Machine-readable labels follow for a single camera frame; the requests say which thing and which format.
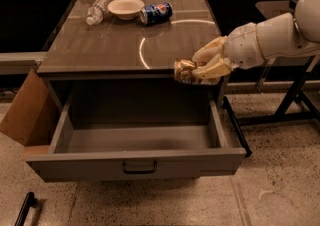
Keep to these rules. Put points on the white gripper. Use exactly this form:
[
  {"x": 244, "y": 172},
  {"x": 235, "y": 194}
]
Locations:
[{"x": 242, "y": 47}]

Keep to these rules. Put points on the crushed orange can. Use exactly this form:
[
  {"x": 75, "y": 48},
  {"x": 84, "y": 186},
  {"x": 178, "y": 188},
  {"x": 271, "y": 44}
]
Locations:
[{"x": 183, "y": 73}]

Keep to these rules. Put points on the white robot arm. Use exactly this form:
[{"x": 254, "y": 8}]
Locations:
[{"x": 295, "y": 34}]

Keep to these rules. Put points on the blue Pepsi can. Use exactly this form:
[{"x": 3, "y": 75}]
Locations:
[{"x": 153, "y": 14}]

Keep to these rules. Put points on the grey cabinet with counter top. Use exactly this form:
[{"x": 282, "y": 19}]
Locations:
[{"x": 123, "y": 65}]

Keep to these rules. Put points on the open grey top drawer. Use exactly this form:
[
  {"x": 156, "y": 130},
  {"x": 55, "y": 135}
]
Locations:
[{"x": 187, "y": 142}]

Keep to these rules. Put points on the white paper bowl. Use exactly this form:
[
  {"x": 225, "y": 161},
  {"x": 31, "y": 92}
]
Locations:
[{"x": 125, "y": 9}]

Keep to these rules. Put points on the clear plastic water bottle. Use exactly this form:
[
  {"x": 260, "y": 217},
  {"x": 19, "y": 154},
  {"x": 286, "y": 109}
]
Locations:
[{"x": 97, "y": 12}]

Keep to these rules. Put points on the black drawer slide rail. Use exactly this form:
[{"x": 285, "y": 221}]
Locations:
[{"x": 236, "y": 126}]

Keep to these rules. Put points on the grey chair with black frame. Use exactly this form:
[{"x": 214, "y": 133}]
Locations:
[{"x": 272, "y": 8}]

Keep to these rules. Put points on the black metal stand frame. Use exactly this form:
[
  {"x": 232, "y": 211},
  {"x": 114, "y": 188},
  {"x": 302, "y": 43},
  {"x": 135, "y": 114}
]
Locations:
[{"x": 295, "y": 93}]

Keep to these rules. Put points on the black drawer handle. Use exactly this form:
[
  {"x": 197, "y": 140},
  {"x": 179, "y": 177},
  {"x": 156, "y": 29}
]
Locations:
[{"x": 139, "y": 168}]

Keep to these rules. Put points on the black handle bar on floor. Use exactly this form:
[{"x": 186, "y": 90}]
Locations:
[{"x": 29, "y": 201}]

